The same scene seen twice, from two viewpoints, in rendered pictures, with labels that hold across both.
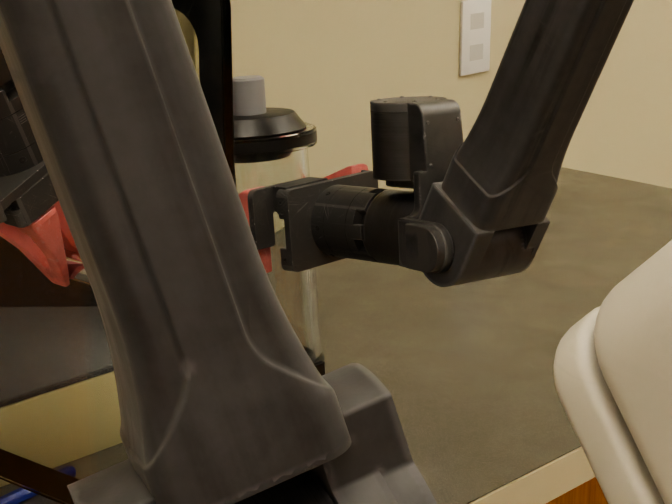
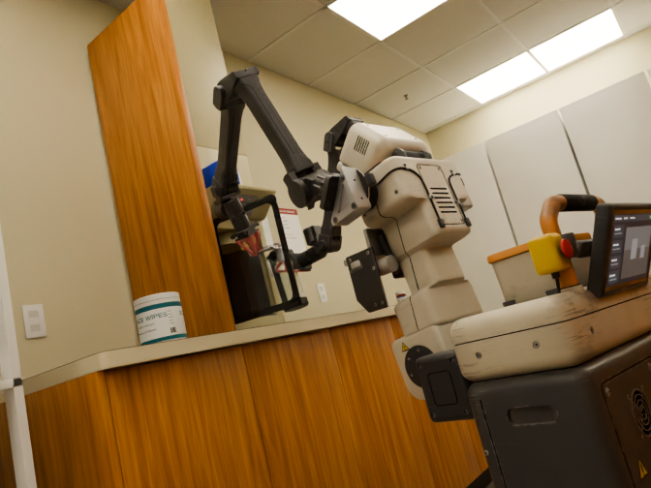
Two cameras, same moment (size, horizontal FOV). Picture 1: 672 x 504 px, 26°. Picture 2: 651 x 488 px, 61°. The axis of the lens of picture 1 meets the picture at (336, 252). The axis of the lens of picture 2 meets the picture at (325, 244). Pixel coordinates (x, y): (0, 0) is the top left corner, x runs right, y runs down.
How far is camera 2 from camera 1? 1.20 m
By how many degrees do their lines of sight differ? 29
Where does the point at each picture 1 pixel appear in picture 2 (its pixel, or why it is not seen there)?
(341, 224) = (303, 256)
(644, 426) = (347, 162)
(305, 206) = (294, 257)
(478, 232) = (328, 235)
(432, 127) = (316, 228)
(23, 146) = (246, 224)
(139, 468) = (292, 168)
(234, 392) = (300, 157)
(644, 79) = not seen: hidden behind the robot
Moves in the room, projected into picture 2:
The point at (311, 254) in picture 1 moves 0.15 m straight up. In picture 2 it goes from (298, 265) to (290, 228)
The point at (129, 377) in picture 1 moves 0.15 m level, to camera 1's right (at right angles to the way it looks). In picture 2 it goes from (288, 159) to (343, 148)
